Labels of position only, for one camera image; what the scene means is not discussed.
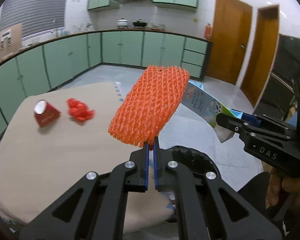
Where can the red paper cup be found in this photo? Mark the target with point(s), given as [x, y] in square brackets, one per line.
[45, 113]

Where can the green lower kitchen cabinets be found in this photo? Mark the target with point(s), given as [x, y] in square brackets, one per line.
[51, 64]

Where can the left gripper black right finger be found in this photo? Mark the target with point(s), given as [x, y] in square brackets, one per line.
[163, 179]

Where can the white cooking pot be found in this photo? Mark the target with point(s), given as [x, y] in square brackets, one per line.
[122, 24]

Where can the red plastic bag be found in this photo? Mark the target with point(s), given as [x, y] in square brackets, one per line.
[79, 112]

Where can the grey window blind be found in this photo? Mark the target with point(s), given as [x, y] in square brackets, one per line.
[35, 16]

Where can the brown wooden door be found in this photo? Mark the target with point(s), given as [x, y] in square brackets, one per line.
[262, 54]
[230, 36]

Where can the blue white carton pack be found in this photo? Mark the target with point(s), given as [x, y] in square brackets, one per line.
[207, 107]

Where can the orange foam fruit net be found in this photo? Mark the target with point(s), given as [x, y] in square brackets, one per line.
[149, 105]

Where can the red thermos bottle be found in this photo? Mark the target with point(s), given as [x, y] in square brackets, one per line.
[208, 31]

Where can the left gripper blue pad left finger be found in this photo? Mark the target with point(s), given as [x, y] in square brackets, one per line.
[138, 181]

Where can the cardboard panel with white holder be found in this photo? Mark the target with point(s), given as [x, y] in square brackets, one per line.
[10, 40]

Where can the black wok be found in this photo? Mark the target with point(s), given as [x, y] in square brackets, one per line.
[139, 24]

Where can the black glass cabinet appliance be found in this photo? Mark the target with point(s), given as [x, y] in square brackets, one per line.
[278, 95]

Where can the beige cloth covered table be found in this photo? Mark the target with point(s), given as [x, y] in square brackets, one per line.
[38, 164]

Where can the person right hand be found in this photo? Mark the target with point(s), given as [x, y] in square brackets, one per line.
[288, 184]

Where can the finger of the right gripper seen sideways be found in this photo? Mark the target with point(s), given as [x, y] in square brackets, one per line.
[246, 124]

